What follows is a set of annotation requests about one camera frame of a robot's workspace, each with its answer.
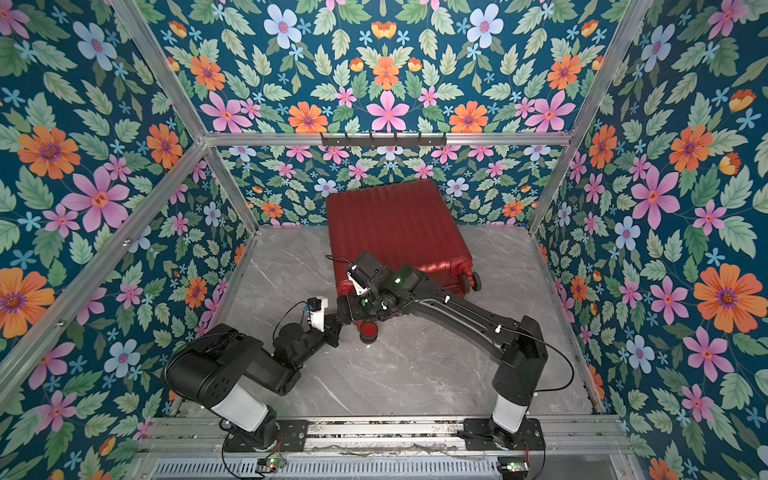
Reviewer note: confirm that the aluminium cage frame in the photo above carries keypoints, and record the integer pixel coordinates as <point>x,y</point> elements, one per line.
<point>22,359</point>

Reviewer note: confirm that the red hard-shell suitcase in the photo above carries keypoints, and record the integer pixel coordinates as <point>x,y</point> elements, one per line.
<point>402,224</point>

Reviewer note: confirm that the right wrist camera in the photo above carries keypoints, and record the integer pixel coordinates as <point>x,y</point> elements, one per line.
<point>359,279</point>

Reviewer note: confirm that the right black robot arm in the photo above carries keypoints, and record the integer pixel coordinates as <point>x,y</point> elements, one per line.
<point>517,346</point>

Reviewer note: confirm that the metal hook rail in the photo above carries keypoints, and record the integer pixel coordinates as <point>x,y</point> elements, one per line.
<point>371,140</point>

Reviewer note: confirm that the white slotted cable duct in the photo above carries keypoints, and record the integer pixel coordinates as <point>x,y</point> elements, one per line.
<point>328,468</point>

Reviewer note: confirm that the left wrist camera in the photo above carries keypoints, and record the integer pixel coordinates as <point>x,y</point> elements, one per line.
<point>316,309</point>

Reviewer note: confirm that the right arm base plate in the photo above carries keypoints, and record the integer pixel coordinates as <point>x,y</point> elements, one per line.
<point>482,434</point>

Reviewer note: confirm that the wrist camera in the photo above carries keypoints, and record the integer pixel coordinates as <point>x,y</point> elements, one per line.
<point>359,279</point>
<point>316,309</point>

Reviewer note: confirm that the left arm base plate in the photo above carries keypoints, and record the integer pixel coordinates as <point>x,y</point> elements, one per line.
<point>284,435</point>

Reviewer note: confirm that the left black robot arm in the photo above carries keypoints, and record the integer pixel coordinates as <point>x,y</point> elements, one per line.
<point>210,371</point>

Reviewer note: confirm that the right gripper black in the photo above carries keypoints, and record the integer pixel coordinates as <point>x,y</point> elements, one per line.
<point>348,306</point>

